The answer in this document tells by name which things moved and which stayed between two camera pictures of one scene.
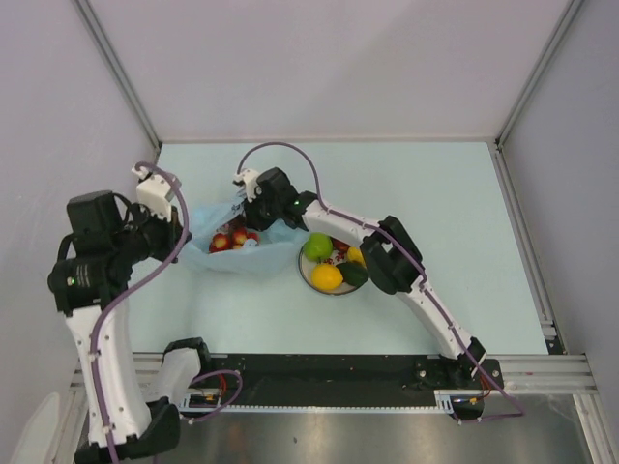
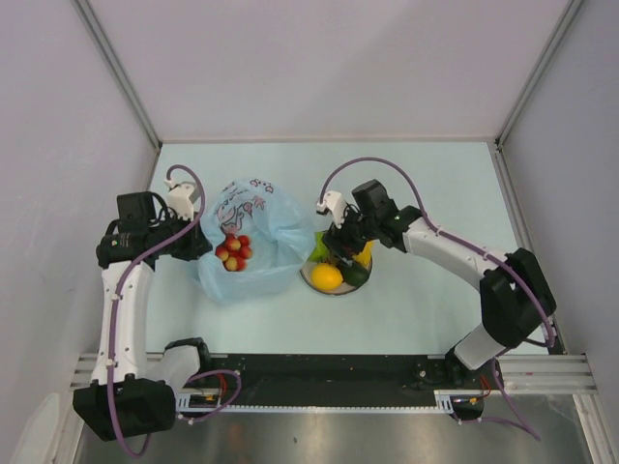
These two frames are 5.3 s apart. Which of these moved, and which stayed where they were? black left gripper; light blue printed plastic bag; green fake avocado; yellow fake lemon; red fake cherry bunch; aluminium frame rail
Moved: black left gripper; red fake cherry bunch; light blue printed plastic bag
Stayed: aluminium frame rail; green fake avocado; yellow fake lemon
